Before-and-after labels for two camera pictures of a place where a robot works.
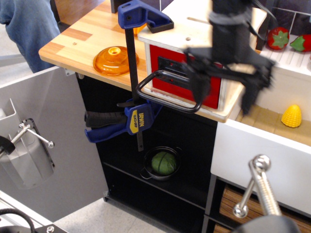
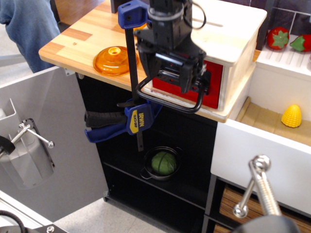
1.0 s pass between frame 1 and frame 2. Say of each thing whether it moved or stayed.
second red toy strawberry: stayed
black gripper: moved
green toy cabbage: stayed
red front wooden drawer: stayed
